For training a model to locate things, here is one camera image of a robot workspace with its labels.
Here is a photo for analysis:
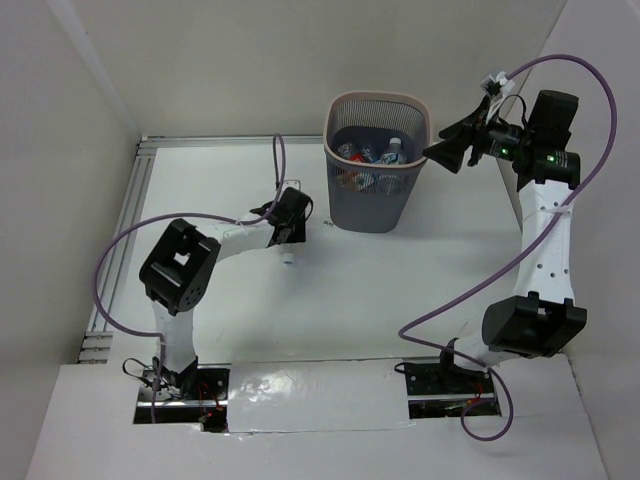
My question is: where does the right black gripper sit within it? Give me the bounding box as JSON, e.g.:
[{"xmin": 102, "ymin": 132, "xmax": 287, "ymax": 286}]
[{"xmin": 423, "ymin": 95, "xmax": 535, "ymax": 173}]

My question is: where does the blue label bottle white cap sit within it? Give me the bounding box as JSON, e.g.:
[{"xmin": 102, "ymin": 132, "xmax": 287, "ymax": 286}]
[{"xmin": 345, "ymin": 172, "xmax": 378, "ymax": 194}]

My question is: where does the red label bottle red cap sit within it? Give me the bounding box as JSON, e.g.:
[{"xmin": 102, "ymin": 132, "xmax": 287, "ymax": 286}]
[{"xmin": 336, "ymin": 142, "xmax": 364, "ymax": 163}]

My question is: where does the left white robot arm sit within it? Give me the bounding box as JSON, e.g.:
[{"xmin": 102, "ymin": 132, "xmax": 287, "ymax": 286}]
[{"xmin": 139, "ymin": 187, "xmax": 313, "ymax": 399}]

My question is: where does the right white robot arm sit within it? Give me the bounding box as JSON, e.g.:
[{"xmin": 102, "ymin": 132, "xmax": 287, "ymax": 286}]
[{"xmin": 424, "ymin": 90, "xmax": 587, "ymax": 392}]

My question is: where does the grey mesh waste bin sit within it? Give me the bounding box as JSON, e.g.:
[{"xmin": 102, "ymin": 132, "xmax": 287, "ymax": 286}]
[{"xmin": 323, "ymin": 91, "xmax": 432, "ymax": 233}]

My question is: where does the white taped front panel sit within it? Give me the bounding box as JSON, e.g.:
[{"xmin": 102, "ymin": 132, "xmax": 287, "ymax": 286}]
[{"xmin": 227, "ymin": 359, "xmax": 412, "ymax": 433}]

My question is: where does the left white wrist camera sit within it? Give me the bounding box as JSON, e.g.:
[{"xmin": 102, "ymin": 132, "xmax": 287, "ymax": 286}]
[{"xmin": 284, "ymin": 179, "xmax": 302, "ymax": 190}]

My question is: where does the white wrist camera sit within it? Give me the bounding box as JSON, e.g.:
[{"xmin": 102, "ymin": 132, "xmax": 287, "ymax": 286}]
[
  {"xmin": 284, "ymin": 179, "xmax": 302, "ymax": 190},
  {"xmin": 481, "ymin": 71, "xmax": 515, "ymax": 122}
]

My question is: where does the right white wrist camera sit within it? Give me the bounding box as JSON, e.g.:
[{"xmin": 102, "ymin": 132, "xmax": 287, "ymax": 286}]
[{"xmin": 481, "ymin": 71, "xmax": 515, "ymax": 122}]

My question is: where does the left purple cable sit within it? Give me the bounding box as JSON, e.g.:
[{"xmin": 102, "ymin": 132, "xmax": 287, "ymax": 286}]
[{"xmin": 92, "ymin": 132, "xmax": 289, "ymax": 426}]

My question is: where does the purple cable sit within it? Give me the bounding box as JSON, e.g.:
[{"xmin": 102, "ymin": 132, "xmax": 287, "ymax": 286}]
[
  {"xmin": 397, "ymin": 53, "xmax": 619, "ymax": 442},
  {"xmin": 92, "ymin": 132, "xmax": 289, "ymax": 426}
]

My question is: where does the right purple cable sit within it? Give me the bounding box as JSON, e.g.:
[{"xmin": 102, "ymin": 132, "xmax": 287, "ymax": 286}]
[{"xmin": 397, "ymin": 53, "xmax": 619, "ymax": 442}]

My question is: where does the aluminium frame rail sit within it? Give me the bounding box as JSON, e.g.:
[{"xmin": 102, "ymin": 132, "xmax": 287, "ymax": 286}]
[{"xmin": 77, "ymin": 133, "xmax": 496, "ymax": 362}]

